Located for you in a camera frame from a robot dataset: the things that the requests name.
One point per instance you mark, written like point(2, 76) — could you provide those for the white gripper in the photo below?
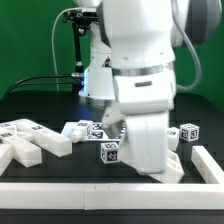
point(144, 98)

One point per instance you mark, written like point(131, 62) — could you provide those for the white chair seat part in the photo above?
point(173, 173)

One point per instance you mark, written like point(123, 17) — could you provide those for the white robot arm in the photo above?
point(141, 35)

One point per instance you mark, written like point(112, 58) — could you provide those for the white chair part far left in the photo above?
point(17, 145)

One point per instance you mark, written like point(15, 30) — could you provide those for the white paper marker sheet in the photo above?
point(98, 134)

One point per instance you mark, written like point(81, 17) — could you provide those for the white marker cube right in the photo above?
point(189, 132)

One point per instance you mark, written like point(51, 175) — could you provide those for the white marker cube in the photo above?
point(109, 152)
point(189, 132)

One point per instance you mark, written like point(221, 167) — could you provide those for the white marker cube front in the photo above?
point(109, 152)

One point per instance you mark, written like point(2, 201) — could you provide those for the white front fence bar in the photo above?
point(111, 196)

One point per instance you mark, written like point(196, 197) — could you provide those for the black camera on stand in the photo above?
point(81, 19)

